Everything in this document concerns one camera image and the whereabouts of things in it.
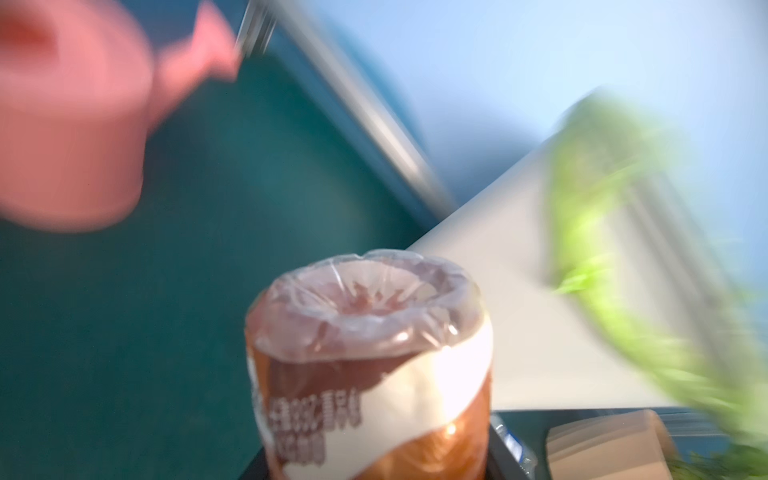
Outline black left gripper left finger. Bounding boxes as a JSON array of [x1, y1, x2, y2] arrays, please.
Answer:
[[239, 448, 270, 480]]

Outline pink watering can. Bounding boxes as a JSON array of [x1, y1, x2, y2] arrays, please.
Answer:
[[1, 1, 242, 232]]

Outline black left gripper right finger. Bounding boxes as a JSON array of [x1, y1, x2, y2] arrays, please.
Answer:
[[484, 424, 530, 480]]

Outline aluminium frame left post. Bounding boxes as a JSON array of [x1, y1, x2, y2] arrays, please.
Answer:
[[237, 1, 457, 226]]

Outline small bottle blue label back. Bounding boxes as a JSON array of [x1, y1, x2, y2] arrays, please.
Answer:
[[490, 413, 538, 480]]

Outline white artificial flowers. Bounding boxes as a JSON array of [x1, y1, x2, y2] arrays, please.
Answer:
[[667, 444, 767, 480]]

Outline beige ribbed flower pot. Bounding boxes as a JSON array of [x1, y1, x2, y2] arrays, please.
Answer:
[[546, 410, 680, 480]]

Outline white waste bin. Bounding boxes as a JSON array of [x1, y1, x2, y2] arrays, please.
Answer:
[[410, 146, 675, 411]]

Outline brown coffee bottle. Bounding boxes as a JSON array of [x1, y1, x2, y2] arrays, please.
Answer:
[[245, 250, 493, 479]]

